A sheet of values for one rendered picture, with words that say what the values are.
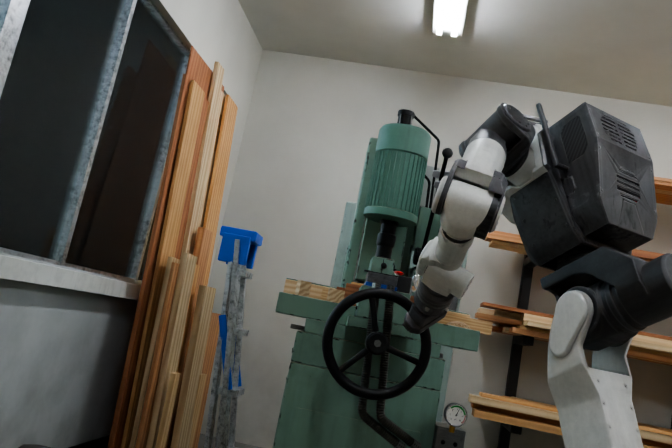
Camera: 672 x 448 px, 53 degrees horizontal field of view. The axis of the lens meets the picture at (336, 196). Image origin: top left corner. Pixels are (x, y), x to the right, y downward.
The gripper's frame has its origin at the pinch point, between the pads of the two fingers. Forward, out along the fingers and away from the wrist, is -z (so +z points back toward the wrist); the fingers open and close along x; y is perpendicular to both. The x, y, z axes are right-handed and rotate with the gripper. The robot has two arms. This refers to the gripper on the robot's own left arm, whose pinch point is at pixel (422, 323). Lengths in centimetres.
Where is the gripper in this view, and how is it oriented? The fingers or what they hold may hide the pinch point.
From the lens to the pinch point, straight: 174.5
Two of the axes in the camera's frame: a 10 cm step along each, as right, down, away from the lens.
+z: 1.2, -6.5, -7.5
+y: -5.9, -6.5, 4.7
